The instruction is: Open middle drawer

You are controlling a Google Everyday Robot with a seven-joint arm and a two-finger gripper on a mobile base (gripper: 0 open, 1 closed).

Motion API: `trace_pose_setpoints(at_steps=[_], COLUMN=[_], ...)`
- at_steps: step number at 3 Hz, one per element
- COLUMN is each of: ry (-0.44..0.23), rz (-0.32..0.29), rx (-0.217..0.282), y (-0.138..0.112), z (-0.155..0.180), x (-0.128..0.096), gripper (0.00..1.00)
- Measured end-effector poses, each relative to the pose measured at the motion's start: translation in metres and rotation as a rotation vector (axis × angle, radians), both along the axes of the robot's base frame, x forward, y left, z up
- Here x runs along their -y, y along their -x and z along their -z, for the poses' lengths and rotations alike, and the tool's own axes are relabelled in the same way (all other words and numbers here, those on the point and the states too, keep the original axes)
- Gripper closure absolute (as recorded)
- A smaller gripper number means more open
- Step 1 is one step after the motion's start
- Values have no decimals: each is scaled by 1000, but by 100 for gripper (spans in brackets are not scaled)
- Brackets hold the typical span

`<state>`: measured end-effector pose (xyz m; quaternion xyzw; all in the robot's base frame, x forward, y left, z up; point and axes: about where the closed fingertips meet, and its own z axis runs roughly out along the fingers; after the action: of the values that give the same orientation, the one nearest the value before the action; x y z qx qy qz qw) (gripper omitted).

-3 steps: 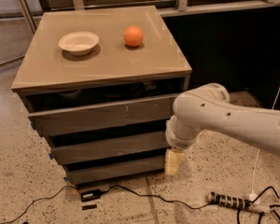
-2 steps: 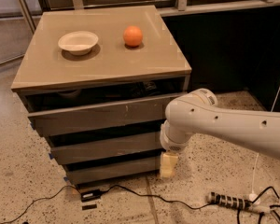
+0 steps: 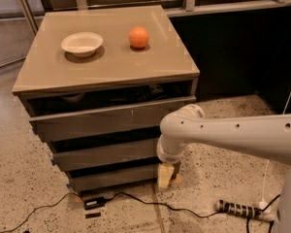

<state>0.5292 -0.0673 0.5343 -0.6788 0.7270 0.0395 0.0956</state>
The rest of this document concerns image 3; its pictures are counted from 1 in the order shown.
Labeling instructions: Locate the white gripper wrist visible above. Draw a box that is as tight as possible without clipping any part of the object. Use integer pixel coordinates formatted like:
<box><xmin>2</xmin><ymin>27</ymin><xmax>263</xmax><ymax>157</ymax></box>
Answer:
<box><xmin>156</xmin><ymin>136</ymin><xmax>185</xmax><ymax>188</ymax></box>

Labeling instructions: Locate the black power adapter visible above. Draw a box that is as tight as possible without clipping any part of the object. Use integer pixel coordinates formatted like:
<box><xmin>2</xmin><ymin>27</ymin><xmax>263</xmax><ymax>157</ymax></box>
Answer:
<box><xmin>84</xmin><ymin>197</ymin><xmax>106</xmax><ymax>211</ymax></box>

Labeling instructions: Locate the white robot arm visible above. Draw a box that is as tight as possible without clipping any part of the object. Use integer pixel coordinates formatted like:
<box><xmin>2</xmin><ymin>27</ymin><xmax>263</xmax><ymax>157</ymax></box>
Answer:
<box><xmin>157</xmin><ymin>104</ymin><xmax>291</xmax><ymax>233</ymax></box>

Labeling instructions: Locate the grey bottom drawer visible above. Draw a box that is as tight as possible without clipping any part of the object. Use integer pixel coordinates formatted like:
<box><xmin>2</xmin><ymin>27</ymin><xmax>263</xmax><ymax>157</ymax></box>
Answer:
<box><xmin>68</xmin><ymin>157</ymin><xmax>163</xmax><ymax>192</ymax></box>

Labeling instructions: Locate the grey top drawer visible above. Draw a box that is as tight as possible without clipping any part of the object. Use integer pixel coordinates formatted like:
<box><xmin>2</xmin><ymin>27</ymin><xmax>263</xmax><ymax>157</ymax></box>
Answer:
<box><xmin>30</xmin><ymin>96</ymin><xmax>196</xmax><ymax>143</ymax></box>

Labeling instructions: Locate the white paper bowl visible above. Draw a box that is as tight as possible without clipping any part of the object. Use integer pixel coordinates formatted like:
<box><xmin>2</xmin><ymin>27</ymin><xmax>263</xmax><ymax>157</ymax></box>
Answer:
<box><xmin>61</xmin><ymin>32</ymin><xmax>103</xmax><ymax>57</ymax></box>

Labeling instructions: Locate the black power strip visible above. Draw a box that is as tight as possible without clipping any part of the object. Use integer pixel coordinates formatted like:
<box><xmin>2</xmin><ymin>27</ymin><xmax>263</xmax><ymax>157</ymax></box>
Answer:
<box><xmin>214</xmin><ymin>200</ymin><xmax>275</xmax><ymax>221</ymax></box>

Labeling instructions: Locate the grey drawer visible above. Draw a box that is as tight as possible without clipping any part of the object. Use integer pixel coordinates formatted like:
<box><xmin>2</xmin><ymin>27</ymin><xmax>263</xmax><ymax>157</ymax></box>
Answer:
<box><xmin>68</xmin><ymin>157</ymin><xmax>163</xmax><ymax>192</ymax></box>
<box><xmin>30</xmin><ymin>96</ymin><xmax>196</xmax><ymax>143</ymax></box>
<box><xmin>52</xmin><ymin>138</ymin><xmax>158</xmax><ymax>172</ymax></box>

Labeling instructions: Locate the orange fruit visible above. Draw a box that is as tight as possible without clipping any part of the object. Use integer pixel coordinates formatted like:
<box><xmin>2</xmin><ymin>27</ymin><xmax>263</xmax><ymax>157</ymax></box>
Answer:
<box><xmin>129</xmin><ymin>27</ymin><xmax>149</xmax><ymax>49</ymax></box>

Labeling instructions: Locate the black tape strip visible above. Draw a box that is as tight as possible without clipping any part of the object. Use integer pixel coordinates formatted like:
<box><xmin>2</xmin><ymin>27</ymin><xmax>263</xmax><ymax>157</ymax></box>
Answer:
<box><xmin>85</xmin><ymin>212</ymin><xmax>101</xmax><ymax>218</ymax></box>

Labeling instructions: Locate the grey drawer cabinet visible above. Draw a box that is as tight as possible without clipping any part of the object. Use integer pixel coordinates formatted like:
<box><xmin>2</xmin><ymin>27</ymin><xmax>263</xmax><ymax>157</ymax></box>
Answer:
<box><xmin>11</xmin><ymin>5</ymin><xmax>201</xmax><ymax>198</ymax></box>

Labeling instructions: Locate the white cable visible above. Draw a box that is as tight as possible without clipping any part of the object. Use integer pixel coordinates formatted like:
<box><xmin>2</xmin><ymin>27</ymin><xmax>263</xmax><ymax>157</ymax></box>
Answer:
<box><xmin>260</xmin><ymin>61</ymin><xmax>291</xmax><ymax>212</ymax></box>

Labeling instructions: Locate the black floor cable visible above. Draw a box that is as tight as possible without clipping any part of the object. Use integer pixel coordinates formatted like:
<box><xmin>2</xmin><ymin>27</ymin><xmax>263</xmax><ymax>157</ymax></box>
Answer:
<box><xmin>0</xmin><ymin>191</ymin><xmax>222</xmax><ymax>233</ymax></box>

